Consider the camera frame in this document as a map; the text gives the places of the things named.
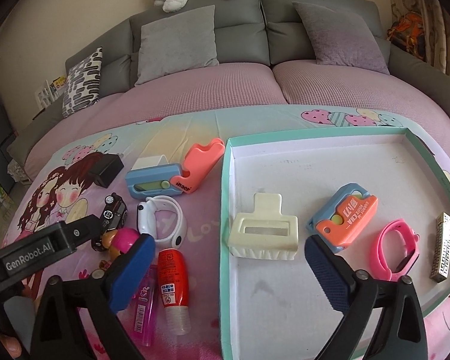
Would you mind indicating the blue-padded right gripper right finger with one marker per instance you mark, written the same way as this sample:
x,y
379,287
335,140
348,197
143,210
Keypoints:
x,y
400,331

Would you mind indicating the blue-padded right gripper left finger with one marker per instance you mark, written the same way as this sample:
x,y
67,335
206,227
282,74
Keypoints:
x,y
58,329

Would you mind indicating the pink smart watch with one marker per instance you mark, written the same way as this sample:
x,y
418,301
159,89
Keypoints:
x,y
394,251

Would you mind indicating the small blue orange utility knife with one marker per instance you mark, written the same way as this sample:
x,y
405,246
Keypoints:
x,y
344,216

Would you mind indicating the purple transparent correction tape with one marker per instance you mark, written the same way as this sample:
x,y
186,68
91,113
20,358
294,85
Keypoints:
x,y
145,316

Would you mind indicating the cream hair claw clip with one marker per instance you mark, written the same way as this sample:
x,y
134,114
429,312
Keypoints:
x,y
265,233

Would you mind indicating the pink helmet puppy figure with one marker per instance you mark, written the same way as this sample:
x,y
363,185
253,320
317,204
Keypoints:
x,y
114,243

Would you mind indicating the gold black patterned lighter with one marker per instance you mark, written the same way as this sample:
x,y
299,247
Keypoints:
x,y
441,257

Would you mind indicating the black toy car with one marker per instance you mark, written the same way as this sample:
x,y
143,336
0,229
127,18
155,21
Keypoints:
x,y
113,217

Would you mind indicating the red glue bottle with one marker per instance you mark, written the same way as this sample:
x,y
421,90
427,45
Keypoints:
x,y
174,290

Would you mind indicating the black power adapter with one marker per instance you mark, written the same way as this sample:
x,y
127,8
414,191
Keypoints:
x,y
106,169

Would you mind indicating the white smart watch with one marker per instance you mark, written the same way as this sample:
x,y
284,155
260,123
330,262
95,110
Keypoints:
x,y
162,218

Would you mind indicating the white power adapter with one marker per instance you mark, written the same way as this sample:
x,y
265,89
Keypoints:
x,y
149,161

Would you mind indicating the large blue orange utility knife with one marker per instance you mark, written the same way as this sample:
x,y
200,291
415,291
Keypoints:
x,y
174,179

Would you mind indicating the person's left hand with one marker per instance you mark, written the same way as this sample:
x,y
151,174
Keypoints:
x,y
12,346

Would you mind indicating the mint green shallow tray box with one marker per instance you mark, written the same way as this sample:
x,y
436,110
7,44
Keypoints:
x,y
274,309

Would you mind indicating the white magazine rack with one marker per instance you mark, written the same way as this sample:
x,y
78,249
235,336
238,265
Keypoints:
x,y
49,92

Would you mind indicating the cartoon print pink tablecloth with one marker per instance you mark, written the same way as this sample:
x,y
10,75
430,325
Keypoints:
x,y
173,136

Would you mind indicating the black white patterned cushion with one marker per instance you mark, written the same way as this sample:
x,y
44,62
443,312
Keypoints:
x,y
82,84

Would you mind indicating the purple grey cushion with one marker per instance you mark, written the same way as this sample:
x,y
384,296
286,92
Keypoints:
x,y
340,38

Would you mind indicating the grey sofa with pink cover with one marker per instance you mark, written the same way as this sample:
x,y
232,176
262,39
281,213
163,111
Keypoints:
x,y
264,58

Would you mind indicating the orange yellow decoration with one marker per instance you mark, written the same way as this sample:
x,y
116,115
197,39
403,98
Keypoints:
x,y
408,34

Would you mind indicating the light grey cushion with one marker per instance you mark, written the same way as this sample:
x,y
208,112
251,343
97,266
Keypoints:
x,y
178,43

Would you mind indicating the patterned beige curtain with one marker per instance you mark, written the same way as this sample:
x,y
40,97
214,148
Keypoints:
x,y
436,27

